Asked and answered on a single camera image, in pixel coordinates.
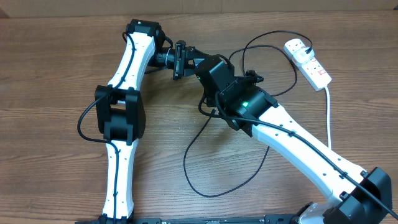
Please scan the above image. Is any white charger plug adapter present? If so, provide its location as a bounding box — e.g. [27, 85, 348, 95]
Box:
[293, 47, 315, 65]

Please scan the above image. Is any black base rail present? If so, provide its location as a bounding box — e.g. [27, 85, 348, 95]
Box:
[74, 202, 324, 224]

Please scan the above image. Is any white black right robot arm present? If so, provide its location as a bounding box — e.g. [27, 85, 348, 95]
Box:
[195, 55, 397, 223]

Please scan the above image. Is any white power strip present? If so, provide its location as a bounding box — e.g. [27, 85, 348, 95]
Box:
[284, 39, 331, 91]

